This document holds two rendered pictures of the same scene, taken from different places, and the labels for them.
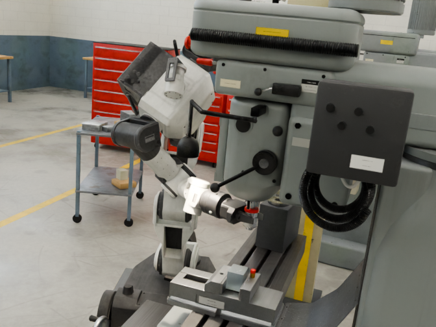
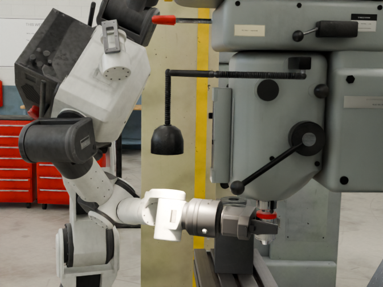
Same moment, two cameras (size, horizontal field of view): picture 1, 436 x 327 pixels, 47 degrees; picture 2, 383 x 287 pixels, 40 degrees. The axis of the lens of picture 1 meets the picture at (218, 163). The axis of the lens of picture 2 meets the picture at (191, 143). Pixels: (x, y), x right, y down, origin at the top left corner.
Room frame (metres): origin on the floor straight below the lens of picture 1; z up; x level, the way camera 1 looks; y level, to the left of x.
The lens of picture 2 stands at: (0.52, 0.47, 1.59)
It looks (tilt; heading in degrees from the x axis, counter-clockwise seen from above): 8 degrees down; 338
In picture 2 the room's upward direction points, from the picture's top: 1 degrees clockwise
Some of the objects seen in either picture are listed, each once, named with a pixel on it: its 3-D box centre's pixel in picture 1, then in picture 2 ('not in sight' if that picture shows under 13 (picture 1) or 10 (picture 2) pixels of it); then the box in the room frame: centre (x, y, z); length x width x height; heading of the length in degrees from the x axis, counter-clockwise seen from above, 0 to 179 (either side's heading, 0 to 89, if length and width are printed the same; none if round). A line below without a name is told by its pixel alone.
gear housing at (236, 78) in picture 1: (280, 80); (293, 28); (1.51, -0.16, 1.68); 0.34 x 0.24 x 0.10; 72
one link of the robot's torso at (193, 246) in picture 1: (176, 257); not in sight; (2.33, 0.16, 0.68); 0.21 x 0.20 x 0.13; 177
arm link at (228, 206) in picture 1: (228, 208); (227, 221); (1.58, -0.05, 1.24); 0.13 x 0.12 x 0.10; 143
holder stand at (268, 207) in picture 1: (279, 218); (233, 232); (2.02, -0.28, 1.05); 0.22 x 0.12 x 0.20; 156
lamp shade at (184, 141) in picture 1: (188, 145); (167, 138); (1.59, 0.10, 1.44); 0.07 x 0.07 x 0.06
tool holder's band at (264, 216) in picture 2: (251, 209); (266, 214); (1.53, -0.12, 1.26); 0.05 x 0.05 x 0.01
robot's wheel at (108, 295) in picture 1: (107, 312); not in sight; (2.07, 0.44, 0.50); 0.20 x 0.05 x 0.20; 177
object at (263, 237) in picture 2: (250, 218); (265, 227); (1.53, -0.12, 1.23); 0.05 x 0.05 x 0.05
